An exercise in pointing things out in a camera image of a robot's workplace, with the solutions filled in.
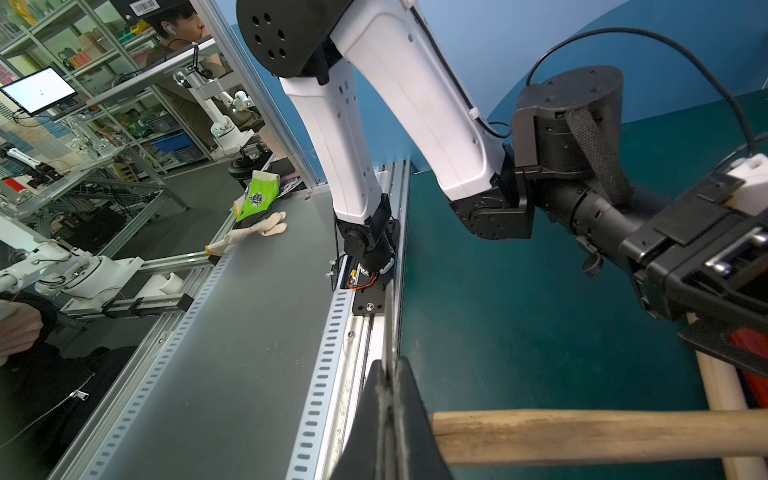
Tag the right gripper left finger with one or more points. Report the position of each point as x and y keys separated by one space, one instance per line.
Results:
x=360 y=454

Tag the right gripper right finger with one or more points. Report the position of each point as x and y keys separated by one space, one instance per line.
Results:
x=417 y=455

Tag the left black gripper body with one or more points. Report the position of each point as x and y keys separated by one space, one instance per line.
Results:
x=700 y=257

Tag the wooden handle hoe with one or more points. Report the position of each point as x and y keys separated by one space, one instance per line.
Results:
x=591 y=437
x=724 y=391

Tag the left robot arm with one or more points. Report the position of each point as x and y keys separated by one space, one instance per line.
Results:
x=561 y=155

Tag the white knitted work glove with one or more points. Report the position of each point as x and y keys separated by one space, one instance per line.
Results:
x=270 y=226

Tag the green white package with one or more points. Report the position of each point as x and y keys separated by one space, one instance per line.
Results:
x=262 y=191

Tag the computer monitor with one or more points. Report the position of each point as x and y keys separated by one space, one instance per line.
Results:
x=39 y=91

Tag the bottom red handle tool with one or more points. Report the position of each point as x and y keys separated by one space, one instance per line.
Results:
x=753 y=346

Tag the aluminium front rail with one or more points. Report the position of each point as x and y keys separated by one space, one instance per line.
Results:
x=260 y=378

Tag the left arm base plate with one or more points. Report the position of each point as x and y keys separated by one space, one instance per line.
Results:
x=368 y=289

